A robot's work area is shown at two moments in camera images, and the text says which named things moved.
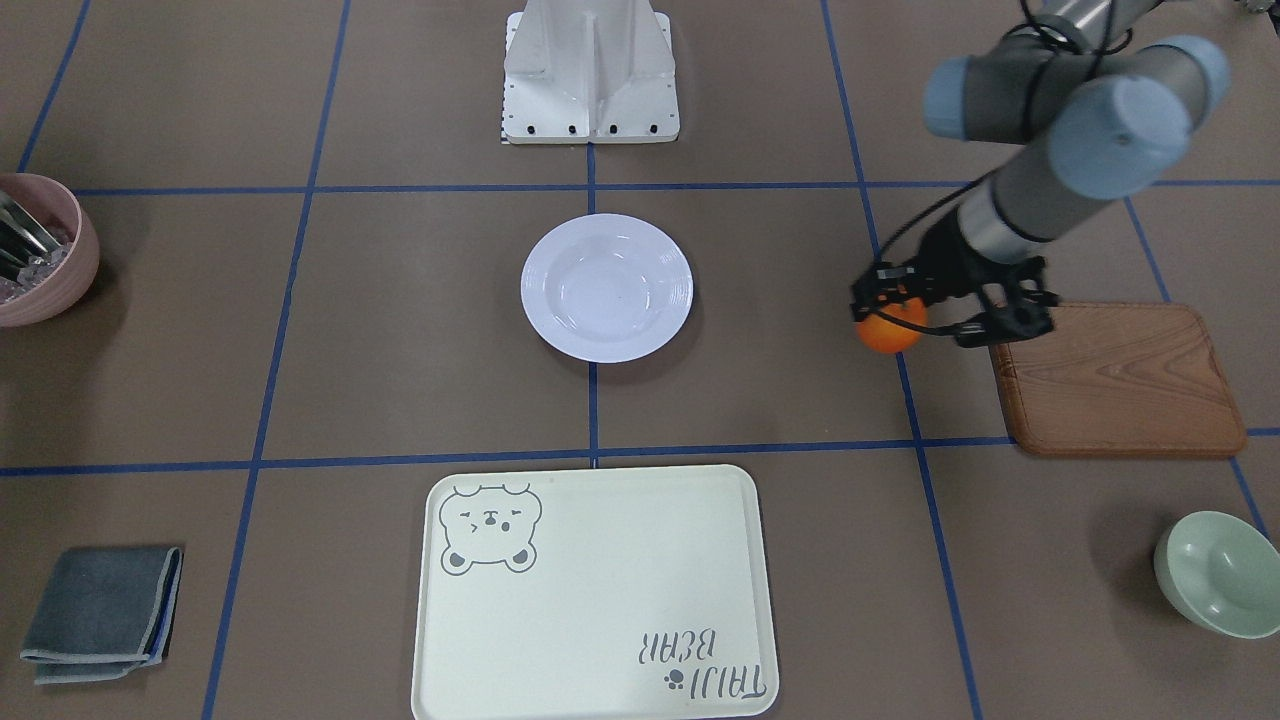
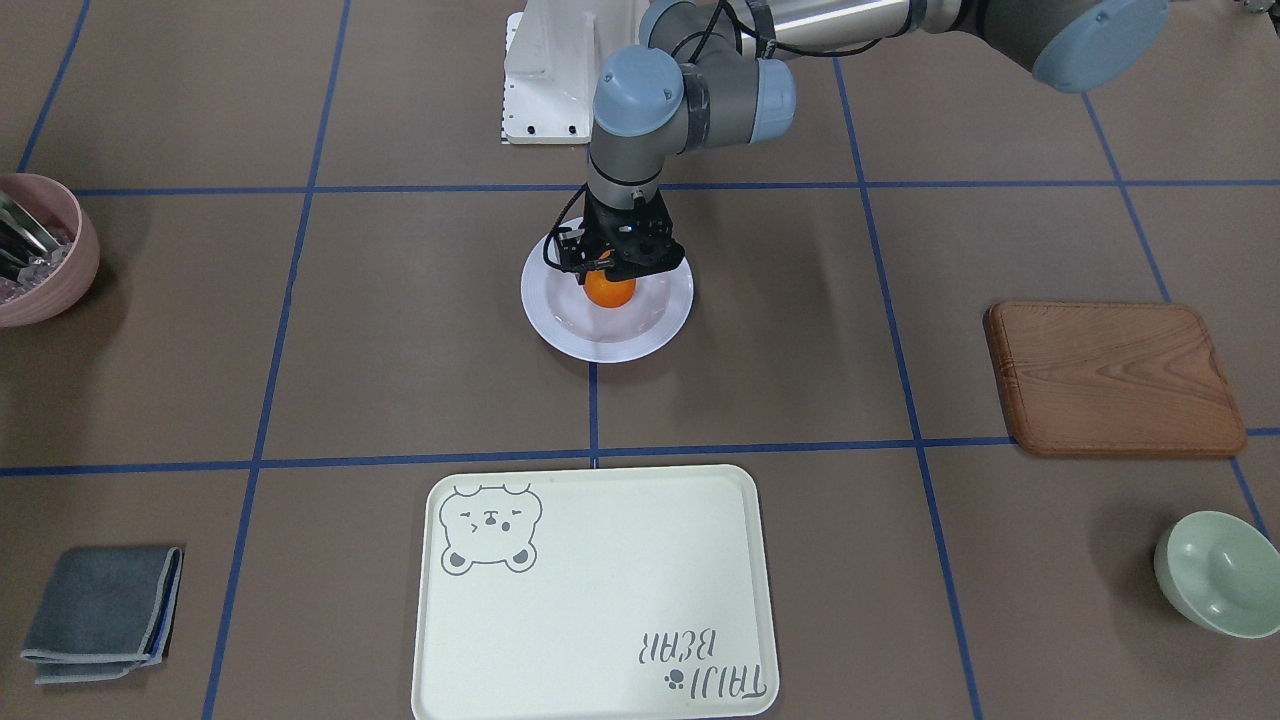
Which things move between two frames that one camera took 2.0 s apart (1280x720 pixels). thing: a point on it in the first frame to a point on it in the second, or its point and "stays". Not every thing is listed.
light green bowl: (1221, 572) stays
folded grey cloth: (102, 613) stays
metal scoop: (22, 237) stays
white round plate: (607, 288) stays
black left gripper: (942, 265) to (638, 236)
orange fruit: (896, 327) to (606, 293)
